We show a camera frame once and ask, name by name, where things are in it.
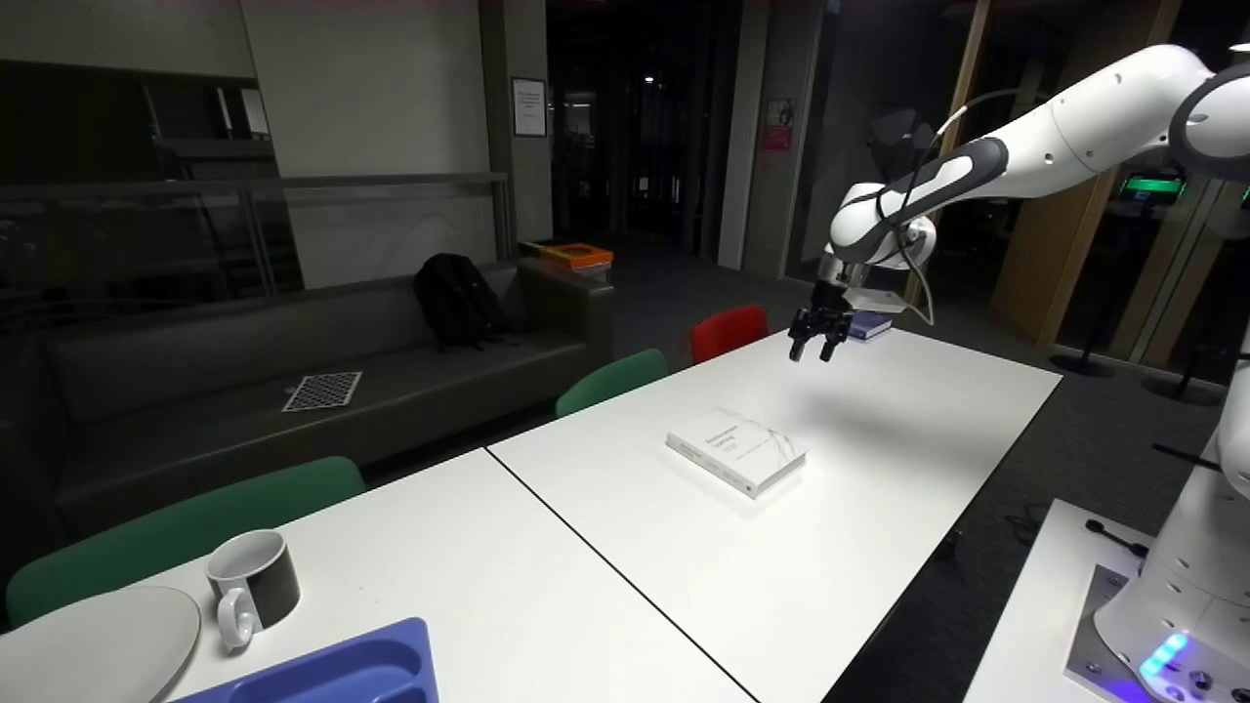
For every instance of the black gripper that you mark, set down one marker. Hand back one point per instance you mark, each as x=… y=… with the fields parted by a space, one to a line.
x=826 y=310

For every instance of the white box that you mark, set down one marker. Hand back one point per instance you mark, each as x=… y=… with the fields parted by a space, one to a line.
x=737 y=452

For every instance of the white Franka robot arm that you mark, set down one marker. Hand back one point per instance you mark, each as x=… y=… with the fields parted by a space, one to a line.
x=1108 y=119

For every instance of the blue hardcover book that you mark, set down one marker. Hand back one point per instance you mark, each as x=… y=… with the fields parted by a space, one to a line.
x=873 y=330

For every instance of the green chair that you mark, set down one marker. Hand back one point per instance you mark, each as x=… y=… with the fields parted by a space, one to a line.
x=180 y=529
x=612 y=377

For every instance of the bin with orange lid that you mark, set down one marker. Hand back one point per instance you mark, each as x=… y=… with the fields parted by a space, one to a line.
x=573 y=266

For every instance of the black dumbbell-shaped tool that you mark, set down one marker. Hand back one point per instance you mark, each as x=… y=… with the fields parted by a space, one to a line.
x=1117 y=538

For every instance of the green lit sign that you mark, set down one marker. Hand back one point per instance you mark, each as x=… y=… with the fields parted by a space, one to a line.
x=1154 y=189

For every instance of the white sheet on sofa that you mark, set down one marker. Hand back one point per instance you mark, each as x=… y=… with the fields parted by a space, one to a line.
x=321 y=392

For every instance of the blue cutlery tray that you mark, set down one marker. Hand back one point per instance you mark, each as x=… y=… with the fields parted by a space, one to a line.
x=338 y=671

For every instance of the white mug with black band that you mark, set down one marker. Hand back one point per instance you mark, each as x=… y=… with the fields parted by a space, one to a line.
x=256 y=586

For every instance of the dark grey sofa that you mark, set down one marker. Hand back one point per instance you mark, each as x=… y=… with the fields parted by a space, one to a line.
x=197 y=392

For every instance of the grey plate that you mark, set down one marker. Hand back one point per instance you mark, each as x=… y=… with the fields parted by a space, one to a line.
x=90 y=651

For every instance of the red wall sign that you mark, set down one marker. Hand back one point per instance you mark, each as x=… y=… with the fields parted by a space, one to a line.
x=780 y=129

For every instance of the framed wall notice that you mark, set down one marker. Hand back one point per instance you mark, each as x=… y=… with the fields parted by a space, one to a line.
x=529 y=107

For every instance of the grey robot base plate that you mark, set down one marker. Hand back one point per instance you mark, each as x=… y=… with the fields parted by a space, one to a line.
x=1108 y=651

